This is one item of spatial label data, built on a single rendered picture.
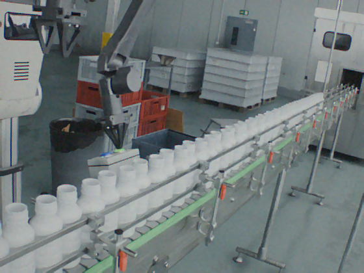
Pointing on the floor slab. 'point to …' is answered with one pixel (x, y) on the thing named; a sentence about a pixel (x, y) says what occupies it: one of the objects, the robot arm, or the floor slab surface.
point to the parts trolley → (158, 67)
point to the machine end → (340, 75)
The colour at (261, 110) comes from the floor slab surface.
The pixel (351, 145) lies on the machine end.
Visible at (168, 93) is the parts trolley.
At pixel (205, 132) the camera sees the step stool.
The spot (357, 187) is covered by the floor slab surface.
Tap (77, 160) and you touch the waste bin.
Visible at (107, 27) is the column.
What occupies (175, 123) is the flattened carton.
